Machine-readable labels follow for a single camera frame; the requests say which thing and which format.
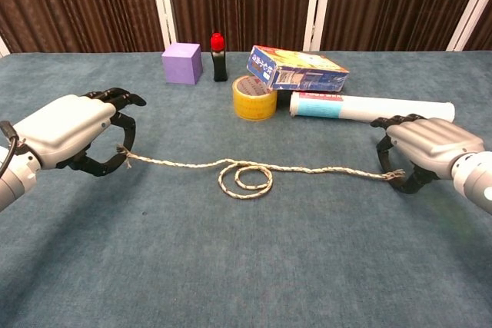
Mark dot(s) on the blue and yellow carton box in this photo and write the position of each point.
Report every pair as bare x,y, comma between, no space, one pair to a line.
296,70

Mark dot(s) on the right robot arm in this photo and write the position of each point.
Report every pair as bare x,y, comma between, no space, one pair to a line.
473,178

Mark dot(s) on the brown folding screen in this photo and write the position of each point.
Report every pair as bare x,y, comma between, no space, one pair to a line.
238,1

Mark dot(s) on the blue table cloth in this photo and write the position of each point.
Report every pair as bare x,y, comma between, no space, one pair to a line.
246,228

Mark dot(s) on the purple cube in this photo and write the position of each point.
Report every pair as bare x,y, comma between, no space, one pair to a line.
181,63

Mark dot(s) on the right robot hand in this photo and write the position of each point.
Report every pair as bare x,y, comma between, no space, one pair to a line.
426,143

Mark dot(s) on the yellow tape roll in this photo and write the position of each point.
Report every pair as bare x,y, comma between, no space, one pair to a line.
253,99

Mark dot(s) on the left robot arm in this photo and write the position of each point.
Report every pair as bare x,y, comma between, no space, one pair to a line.
15,174

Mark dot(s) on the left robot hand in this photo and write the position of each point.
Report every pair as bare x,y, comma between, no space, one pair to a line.
65,128

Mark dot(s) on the white food wrap tube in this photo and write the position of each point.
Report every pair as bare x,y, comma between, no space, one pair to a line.
369,108

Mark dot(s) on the black bottle with red cap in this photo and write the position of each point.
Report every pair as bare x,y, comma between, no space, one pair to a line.
219,60

